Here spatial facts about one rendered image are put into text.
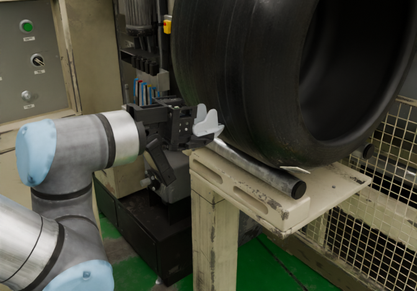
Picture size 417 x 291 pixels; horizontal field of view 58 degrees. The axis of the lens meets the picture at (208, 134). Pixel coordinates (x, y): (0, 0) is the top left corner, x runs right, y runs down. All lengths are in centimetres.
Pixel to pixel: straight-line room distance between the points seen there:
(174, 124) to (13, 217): 30
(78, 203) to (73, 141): 10
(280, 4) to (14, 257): 51
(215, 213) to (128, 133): 74
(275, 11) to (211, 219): 84
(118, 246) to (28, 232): 161
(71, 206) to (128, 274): 135
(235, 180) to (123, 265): 114
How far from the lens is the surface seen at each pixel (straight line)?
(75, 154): 57
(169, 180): 72
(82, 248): 52
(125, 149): 60
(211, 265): 145
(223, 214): 133
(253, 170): 91
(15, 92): 127
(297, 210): 89
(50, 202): 61
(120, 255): 203
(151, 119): 64
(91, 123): 59
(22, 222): 48
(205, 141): 70
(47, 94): 129
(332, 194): 104
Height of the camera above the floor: 138
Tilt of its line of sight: 26 degrees down
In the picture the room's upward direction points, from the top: straight up
